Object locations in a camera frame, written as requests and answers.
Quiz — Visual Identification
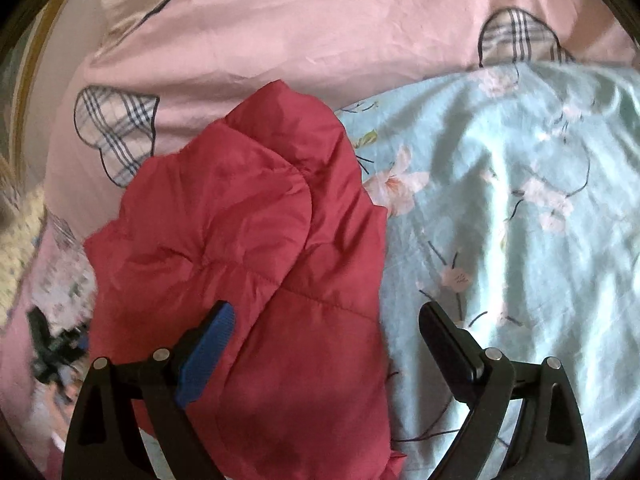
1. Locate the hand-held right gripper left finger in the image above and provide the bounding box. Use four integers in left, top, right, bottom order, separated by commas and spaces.
62, 300, 237, 480

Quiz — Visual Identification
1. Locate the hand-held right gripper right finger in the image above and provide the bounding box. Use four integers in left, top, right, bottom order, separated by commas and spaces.
418, 301, 592, 480

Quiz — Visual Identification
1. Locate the red quilted coat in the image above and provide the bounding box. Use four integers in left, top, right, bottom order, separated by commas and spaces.
82, 79, 408, 480

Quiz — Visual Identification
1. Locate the white floral garment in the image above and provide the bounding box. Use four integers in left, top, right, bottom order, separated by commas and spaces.
40, 210, 99, 343

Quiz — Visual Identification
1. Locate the light blue floral bedsheet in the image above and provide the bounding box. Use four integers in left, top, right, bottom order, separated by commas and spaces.
332, 57, 640, 480

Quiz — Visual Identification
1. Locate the yellow floral pillow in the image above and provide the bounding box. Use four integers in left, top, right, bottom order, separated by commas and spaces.
0, 184, 49, 327

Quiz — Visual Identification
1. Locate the pale wooden headboard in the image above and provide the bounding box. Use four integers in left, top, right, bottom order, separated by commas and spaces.
9, 0, 68, 173

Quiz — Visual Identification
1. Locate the pink duvet with plaid hearts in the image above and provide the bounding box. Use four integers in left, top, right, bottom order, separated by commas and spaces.
0, 0, 640, 466

